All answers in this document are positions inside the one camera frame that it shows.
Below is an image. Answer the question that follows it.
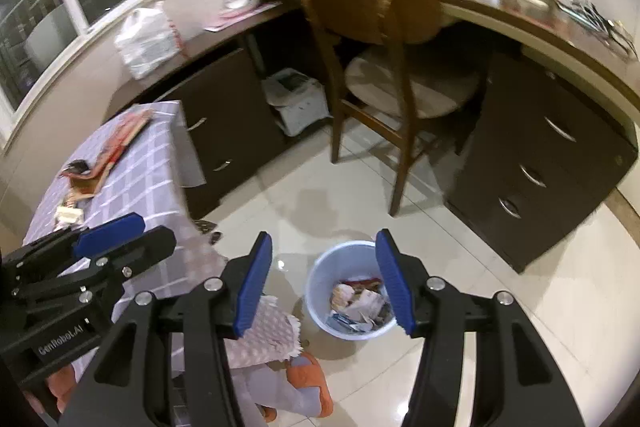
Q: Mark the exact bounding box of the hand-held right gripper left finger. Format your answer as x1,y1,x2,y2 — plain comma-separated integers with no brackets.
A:
60,231,275,427

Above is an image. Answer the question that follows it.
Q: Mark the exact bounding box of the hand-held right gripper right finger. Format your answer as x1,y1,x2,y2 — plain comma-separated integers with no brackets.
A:
375,228,586,427

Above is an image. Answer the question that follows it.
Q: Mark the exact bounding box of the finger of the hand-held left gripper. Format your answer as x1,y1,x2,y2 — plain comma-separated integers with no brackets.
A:
12,226,178,309
0,213,147,294

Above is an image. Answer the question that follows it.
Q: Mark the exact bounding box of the pile of snack wrappers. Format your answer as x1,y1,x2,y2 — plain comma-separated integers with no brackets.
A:
327,277,396,333

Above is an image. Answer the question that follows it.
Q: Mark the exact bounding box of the blue trash bin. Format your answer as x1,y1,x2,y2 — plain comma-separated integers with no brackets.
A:
305,241,401,340

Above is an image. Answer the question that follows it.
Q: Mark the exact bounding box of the person's left hand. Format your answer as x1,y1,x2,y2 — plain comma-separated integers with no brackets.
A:
47,364,78,413

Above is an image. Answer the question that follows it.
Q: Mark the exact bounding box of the white lace cloth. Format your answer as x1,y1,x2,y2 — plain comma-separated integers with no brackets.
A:
222,294,303,370

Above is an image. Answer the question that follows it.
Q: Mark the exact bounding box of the small white wrapper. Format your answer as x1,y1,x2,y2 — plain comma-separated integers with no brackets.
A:
54,205,83,225

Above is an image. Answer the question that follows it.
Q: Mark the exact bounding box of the brown snack wrapper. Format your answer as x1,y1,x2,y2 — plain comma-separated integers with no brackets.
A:
60,159,108,200

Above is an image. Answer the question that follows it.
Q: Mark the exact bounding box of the grey checked tablecloth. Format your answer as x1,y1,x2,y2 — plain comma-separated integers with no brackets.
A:
20,101,228,358

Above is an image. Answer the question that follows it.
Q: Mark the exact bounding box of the person's leg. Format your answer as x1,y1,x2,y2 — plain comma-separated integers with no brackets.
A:
232,364,301,427

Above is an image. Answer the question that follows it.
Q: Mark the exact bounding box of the orange slipper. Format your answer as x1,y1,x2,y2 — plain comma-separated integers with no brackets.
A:
285,352,335,419

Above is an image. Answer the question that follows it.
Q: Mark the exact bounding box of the dark drawer cabinet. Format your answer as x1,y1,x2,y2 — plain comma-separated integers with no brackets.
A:
445,52,638,273
107,47,286,220

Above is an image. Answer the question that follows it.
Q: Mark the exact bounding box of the white storage box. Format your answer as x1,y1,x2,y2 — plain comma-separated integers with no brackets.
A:
272,82,331,136

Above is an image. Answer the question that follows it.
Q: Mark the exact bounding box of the white plastic bag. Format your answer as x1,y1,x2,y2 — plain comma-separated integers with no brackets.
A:
114,2,183,80

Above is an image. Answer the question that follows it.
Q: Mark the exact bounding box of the stack of newspapers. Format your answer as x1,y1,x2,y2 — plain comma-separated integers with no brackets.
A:
262,68,321,105

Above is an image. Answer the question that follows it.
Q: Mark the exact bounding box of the pink paper mat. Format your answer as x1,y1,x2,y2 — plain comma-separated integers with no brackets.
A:
204,2,278,32

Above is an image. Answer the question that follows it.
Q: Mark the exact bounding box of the wooden chair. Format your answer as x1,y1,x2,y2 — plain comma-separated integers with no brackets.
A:
299,0,481,217

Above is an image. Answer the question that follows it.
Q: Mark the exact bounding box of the dark wooden corner desk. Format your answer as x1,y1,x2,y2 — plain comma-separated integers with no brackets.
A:
102,0,640,273

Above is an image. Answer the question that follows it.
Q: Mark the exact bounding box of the power strip with cables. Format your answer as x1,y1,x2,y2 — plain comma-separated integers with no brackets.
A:
557,0,638,58

